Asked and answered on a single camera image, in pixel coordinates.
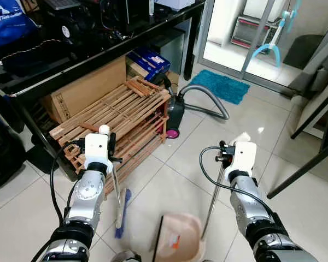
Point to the blue broom with metal pole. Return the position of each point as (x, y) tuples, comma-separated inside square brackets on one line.
[(123, 215)]

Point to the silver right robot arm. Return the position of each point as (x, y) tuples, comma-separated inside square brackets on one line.
[(251, 210)]

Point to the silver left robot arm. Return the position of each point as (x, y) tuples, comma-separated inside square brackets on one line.
[(87, 191)]

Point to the teal shaggy floor mat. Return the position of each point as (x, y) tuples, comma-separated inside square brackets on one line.
[(221, 86)]

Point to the wooden slatted shoe rack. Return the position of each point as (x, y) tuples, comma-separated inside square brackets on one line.
[(120, 106)]

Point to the brown cardboard box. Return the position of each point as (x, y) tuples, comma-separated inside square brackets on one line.
[(87, 90)]

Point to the black vacuum cleaner pink wheel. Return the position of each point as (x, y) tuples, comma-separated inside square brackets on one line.
[(175, 112)]

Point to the blue printed carton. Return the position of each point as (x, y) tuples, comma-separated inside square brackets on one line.
[(150, 61)]

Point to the black bag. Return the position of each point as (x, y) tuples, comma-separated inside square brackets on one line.
[(3, 158)]

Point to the grey robot foot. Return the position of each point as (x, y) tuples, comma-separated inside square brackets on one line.
[(126, 256)]

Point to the light blue white pole tool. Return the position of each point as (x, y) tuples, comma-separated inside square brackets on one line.
[(270, 46)]

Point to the white appliance with grille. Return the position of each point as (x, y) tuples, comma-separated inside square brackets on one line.
[(251, 33)]

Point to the blue fabric bag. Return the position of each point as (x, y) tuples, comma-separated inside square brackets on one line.
[(8, 24)]

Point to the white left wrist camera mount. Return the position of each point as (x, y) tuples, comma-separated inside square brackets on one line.
[(97, 150)]

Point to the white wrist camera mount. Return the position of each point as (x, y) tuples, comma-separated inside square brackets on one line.
[(245, 159), (97, 150)]

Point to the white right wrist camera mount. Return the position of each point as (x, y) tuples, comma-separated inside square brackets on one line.
[(245, 159)]

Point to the black metal stand frame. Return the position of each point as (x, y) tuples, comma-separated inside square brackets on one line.
[(306, 166)]

